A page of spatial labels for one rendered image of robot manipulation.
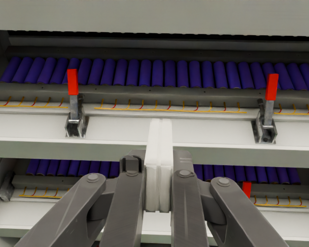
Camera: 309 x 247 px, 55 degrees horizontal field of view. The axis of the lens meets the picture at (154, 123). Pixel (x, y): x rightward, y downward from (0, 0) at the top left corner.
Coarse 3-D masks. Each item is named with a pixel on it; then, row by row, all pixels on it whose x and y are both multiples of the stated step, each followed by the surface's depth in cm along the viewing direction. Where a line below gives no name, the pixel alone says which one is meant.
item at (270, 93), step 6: (270, 78) 39; (276, 78) 39; (270, 84) 39; (276, 84) 39; (270, 90) 39; (276, 90) 39; (270, 96) 39; (270, 102) 40; (270, 108) 40; (264, 114) 40; (270, 114) 40; (264, 120) 40; (270, 120) 40
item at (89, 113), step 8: (0, 112) 45; (8, 112) 45; (16, 112) 45; (24, 112) 45; (32, 112) 45; (40, 112) 45; (48, 112) 44; (56, 112) 44; (64, 112) 44; (88, 112) 44; (96, 112) 44; (104, 112) 44; (112, 112) 44; (120, 112) 44; (128, 112) 44; (136, 112) 44; (144, 112) 44; (240, 120) 44; (248, 120) 44; (280, 120) 44; (288, 120) 43; (296, 120) 43; (304, 120) 43
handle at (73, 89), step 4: (68, 72) 40; (72, 72) 40; (76, 72) 40; (68, 76) 40; (72, 76) 40; (76, 76) 40; (68, 80) 40; (72, 80) 40; (76, 80) 40; (68, 84) 40; (72, 84) 40; (76, 84) 40; (68, 88) 40; (72, 88) 40; (76, 88) 40; (68, 92) 40; (72, 92) 40; (76, 92) 40; (72, 96) 41; (76, 96) 41; (72, 100) 41; (76, 100) 41; (72, 104) 41; (76, 104) 41; (72, 108) 41; (76, 108) 41; (72, 112) 41; (76, 112) 41; (72, 116) 41; (76, 116) 41; (76, 120) 41
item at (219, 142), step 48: (192, 48) 51; (240, 48) 51; (288, 48) 51; (0, 144) 43; (48, 144) 42; (96, 144) 42; (144, 144) 41; (192, 144) 41; (240, 144) 41; (288, 144) 41
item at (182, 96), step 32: (0, 96) 46; (32, 96) 46; (64, 96) 45; (96, 96) 45; (128, 96) 45; (160, 96) 44; (192, 96) 44; (224, 96) 44; (256, 96) 44; (288, 96) 44
